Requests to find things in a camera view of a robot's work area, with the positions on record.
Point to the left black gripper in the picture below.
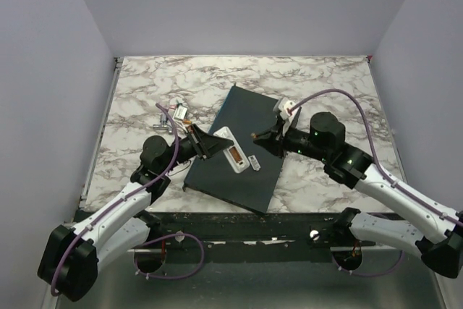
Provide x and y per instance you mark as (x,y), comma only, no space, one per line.
(205,145)

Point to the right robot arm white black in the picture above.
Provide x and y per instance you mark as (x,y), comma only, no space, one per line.
(427,229)

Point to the chrome metal fitting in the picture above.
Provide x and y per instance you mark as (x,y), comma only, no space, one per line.
(163,124)

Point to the white remote control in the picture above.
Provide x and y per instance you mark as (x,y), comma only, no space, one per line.
(234,153)

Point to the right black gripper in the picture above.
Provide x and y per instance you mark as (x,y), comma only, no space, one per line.
(277,144)

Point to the dark flat metal box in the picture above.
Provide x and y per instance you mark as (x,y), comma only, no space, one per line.
(244,112)

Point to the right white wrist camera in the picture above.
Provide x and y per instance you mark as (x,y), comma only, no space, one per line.
(286,111)

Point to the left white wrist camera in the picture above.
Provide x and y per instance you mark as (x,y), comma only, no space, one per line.
(180,112)

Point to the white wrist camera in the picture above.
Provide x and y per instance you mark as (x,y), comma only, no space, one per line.
(180,112)
(286,111)

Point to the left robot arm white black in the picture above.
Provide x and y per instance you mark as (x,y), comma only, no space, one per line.
(74,256)

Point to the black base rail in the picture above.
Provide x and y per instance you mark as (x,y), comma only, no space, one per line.
(188,238)

